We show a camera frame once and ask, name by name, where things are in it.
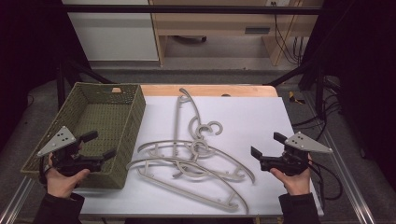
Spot grey plastic hanger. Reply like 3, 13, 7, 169
136, 139, 256, 185
172, 88, 224, 179
125, 157, 250, 216

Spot white table board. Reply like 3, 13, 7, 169
74, 95, 325, 217

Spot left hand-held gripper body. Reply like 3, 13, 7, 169
36, 125, 104, 177

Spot white cabinet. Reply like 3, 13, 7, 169
61, 0, 160, 63

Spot person's left hand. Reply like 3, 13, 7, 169
46, 153, 92, 200

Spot black frame leg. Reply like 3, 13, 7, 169
264, 59, 327, 120
56, 59, 117, 110

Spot person's right hand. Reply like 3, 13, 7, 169
269, 153, 313, 196

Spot yellow and black tool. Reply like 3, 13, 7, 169
288, 91, 306, 105

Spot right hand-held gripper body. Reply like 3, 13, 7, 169
260, 131, 333, 176

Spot aluminium rail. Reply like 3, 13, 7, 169
303, 92, 378, 224
0, 176, 35, 224

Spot green woven basket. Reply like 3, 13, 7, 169
21, 81, 147, 190

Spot dark object under desk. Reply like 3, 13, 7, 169
172, 35, 208, 44

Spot wooden table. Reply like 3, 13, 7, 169
139, 84, 279, 98

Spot black hanging cables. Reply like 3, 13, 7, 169
272, 1, 305, 66

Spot black horizontal frame bar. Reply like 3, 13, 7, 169
60, 4, 325, 16

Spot black floor cables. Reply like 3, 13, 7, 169
291, 77, 344, 144

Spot right hand-held gripper cable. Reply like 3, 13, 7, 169
307, 161, 344, 202

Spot light wooden desk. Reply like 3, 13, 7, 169
148, 0, 325, 67

